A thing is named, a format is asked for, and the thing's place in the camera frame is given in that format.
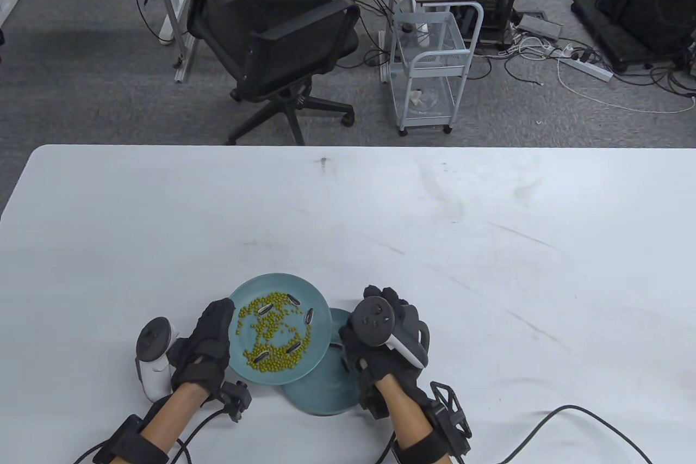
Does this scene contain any person's left hand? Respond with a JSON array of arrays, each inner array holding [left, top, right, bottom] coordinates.
[[170, 298, 236, 397]]

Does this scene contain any person's right hand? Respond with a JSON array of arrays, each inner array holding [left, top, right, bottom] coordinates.
[[338, 285, 436, 421]]

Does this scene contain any grey white hand controller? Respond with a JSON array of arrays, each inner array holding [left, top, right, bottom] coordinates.
[[134, 317, 180, 402], [348, 296, 430, 369]]

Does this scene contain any teal round plate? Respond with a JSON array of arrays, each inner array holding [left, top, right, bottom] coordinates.
[[283, 308, 362, 416], [227, 274, 332, 386]]

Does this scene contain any pile of sunflower seeds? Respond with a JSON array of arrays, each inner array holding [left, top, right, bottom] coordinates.
[[253, 294, 316, 364]]

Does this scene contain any person's right forearm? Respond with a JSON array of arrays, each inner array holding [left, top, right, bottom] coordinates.
[[375, 377, 452, 464]]

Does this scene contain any black elastic forearm band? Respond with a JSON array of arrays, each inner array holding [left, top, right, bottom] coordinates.
[[393, 429, 468, 464]]

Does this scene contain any black caged forearm device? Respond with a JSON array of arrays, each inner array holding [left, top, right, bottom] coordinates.
[[430, 381, 473, 456]]

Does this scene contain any person's left forearm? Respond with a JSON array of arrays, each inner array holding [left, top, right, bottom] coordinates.
[[136, 380, 210, 451]]

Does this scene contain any pile of green mung beans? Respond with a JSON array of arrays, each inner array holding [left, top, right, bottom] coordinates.
[[234, 293, 312, 373]]

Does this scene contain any aluminium profile bar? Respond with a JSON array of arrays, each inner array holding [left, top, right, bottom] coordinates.
[[173, 34, 197, 84]]

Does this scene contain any black office chair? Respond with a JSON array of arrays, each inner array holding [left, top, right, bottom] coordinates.
[[175, 0, 361, 146]]

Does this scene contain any white power strip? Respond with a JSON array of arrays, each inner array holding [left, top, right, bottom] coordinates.
[[555, 44, 615, 83]]

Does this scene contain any grey power adapter box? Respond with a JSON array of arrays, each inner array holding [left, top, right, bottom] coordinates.
[[518, 14, 563, 40]]

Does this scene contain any white desk foot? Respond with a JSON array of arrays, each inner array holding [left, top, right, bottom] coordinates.
[[0, 0, 28, 29]]

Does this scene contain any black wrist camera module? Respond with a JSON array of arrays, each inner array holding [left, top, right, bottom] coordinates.
[[219, 380, 252, 422], [359, 391, 392, 420]]

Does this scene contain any black forearm strap box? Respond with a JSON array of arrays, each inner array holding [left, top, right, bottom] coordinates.
[[92, 414, 170, 464]]

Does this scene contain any thick black braided cable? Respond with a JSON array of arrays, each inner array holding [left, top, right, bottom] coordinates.
[[462, 404, 653, 464]]

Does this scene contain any white rolling wire cart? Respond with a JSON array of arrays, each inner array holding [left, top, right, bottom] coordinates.
[[387, 0, 484, 137]]

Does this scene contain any white floor cable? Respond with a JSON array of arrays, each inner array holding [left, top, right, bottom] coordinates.
[[556, 59, 696, 115]]

